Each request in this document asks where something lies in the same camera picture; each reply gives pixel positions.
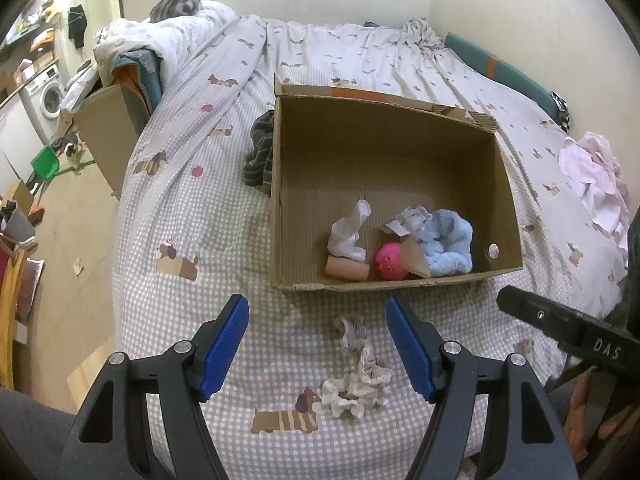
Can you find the beige cardboard tube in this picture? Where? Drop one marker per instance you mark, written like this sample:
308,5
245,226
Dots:
347,269

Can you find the right hand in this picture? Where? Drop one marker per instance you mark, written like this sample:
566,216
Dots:
587,418

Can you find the plastic bag with white item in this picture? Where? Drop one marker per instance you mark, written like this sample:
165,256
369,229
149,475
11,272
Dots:
407,222

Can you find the checkered bed cover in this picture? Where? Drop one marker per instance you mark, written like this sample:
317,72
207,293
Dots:
191,233

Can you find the teal orange pillow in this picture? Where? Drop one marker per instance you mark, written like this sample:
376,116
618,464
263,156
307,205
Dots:
504,73

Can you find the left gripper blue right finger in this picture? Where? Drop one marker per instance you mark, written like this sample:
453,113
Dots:
418,344

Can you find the dark striped cloth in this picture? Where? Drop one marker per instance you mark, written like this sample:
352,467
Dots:
257,169

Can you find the brown cardboard box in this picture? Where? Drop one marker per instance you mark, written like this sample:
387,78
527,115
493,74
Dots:
334,146

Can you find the white knotted sock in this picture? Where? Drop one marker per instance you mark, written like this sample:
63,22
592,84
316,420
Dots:
344,236

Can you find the grey striped pillow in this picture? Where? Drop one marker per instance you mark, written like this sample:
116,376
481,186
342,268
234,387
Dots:
174,9

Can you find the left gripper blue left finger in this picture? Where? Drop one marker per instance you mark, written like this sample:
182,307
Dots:
218,341

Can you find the white washing machine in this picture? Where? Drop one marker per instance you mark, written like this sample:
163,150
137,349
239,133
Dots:
42,98

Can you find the pink rubber duck toy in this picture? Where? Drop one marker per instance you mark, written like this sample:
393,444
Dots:
388,262

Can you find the light blue fluffy towel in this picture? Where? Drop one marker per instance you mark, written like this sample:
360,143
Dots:
445,241

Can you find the pink white clothing pile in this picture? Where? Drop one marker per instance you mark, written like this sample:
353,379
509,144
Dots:
594,174

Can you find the white patterned duvet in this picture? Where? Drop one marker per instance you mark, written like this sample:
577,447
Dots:
174,42

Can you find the large brown side box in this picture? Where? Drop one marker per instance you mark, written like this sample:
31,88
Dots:
110,121

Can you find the green dustpan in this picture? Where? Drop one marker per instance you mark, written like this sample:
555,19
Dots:
46,165

